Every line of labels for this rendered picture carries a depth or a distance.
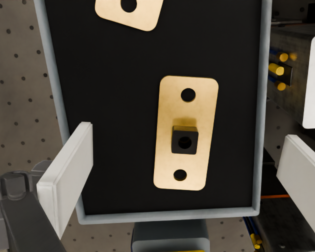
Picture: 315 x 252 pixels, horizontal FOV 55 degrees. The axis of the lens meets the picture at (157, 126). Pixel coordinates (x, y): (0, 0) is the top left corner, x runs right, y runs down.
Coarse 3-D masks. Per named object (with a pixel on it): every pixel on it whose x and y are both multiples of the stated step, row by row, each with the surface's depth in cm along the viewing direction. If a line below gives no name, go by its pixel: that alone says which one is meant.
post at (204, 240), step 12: (144, 228) 29; (156, 228) 28; (168, 228) 28; (180, 228) 28; (192, 228) 28; (204, 228) 28; (132, 240) 28; (144, 240) 27; (156, 240) 27; (168, 240) 27; (180, 240) 27; (192, 240) 27; (204, 240) 27
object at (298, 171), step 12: (288, 144) 18; (300, 144) 17; (288, 156) 18; (300, 156) 16; (312, 156) 16; (288, 168) 18; (300, 168) 16; (312, 168) 15; (288, 180) 18; (300, 180) 16; (312, 180) 15; (288, 192) 17; (300, 192) 16; (312, 192) 15; (300, 204) 16; (312, 204) 15; (312, 216) 15; (312, 228) 15
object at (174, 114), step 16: (160, 80) 20; (176, 80) 20; (192, 80) 20; (208, 80) 20; (160, 96) 20; (176, 96) 20; (208, 96) 20; (160, 112) 20; (176, 112) 20; (192, 112) 20; (208, 112) 20; (160, 128) 21; (176, 128) 20; (192, 128) 20; (208, 128) 21; (160, 144) 21; (176, 144) 20; (192, 144) 20; (208, 144) 21; (160, 160) 22; (176, 160) 22; (192, 160) 22; (160, 176) 22; (192, 176) 22
